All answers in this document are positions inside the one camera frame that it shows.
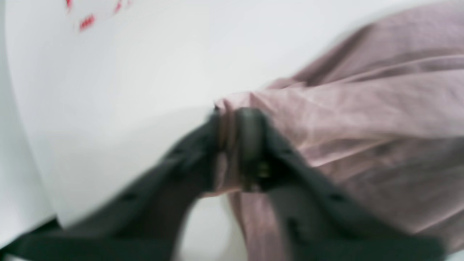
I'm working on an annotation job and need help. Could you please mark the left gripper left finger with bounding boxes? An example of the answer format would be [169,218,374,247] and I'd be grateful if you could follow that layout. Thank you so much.
[1,112,219,261]

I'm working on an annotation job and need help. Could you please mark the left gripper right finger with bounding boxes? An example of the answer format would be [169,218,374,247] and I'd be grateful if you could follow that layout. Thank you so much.
[236,108,446,261]

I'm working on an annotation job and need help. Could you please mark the pink t-shirt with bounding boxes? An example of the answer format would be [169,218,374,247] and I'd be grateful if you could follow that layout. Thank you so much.
[215,0,464,261]

